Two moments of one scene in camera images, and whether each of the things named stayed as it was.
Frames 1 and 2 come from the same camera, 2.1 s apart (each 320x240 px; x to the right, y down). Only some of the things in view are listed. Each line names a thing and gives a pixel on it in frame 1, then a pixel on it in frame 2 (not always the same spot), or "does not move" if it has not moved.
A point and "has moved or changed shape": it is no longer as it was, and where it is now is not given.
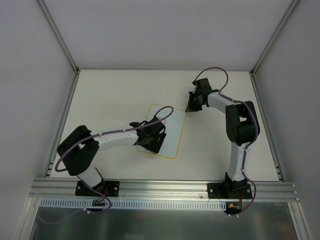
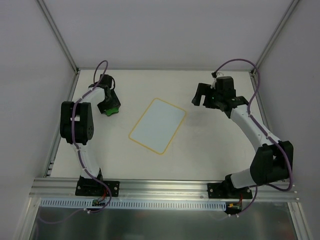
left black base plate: (108, 188) does not move
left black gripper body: (155, 137) -> (108, 105)
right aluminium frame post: (279, 28) does not move
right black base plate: (229, 191) does not move
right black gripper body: (194, 100) -> (207, 100)
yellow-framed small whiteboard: (170, 147) has moved or changed shape
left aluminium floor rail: (61, 125) does not move
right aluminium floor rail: (268, 131) does not move
